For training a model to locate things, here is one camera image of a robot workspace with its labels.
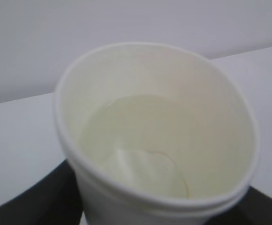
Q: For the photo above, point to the white paper cup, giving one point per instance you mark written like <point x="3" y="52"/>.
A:
<point x="155" y="135"/>

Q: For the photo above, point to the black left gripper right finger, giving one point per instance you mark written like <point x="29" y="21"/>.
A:
<point x="254" y="209"/>

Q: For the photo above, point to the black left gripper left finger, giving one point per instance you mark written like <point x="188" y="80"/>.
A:
<point x="54" y="200"/>

